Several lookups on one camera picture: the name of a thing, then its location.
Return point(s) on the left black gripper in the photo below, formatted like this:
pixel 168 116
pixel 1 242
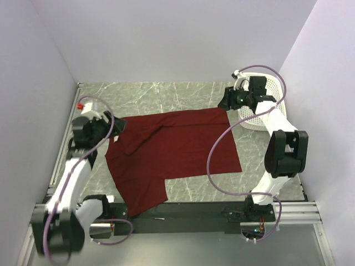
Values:
pixel 102 121

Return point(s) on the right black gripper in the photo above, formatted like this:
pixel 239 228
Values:
pixel 228 100

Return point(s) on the dark red t-shirt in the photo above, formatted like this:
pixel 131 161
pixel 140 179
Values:
pixel 154 148

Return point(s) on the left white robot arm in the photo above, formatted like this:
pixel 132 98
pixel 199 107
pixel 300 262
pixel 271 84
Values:
pixel 60 227

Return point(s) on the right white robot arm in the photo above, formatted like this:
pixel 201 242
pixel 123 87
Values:
pixel 286 153

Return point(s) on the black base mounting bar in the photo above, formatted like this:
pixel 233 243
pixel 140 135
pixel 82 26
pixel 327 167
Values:
pixel 177 217

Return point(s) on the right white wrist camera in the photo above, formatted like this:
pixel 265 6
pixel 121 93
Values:
pixel 239 78

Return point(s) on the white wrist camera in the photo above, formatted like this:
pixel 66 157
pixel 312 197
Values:
pixel 88 110
pixel 239 78

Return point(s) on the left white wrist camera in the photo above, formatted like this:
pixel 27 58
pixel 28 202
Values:
pixel 88 110

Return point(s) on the aluminium frame rail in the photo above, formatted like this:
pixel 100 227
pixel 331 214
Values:
pixel 288 213

